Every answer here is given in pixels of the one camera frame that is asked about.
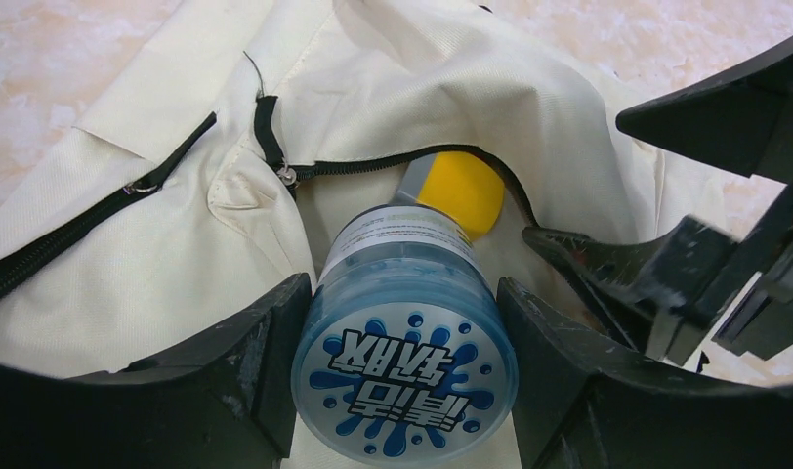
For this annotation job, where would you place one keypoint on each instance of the blue patterned tape roll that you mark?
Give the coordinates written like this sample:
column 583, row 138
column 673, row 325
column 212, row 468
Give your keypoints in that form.
column 403, row 360

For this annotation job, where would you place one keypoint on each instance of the beige canvas backpack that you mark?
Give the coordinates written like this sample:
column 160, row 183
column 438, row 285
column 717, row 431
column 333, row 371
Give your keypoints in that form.
column 356, row 80

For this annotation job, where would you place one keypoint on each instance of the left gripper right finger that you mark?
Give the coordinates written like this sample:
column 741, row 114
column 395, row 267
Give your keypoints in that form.
column 586, row 401

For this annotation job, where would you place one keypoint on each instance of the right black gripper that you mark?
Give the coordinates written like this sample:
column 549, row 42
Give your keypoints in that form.
column 724, row 274

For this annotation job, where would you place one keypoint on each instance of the yellow eraser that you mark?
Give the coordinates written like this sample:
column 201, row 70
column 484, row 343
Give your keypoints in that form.
column 459, row 185

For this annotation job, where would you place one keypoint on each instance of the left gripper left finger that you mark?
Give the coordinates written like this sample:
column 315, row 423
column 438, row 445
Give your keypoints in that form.
column 219, row 399

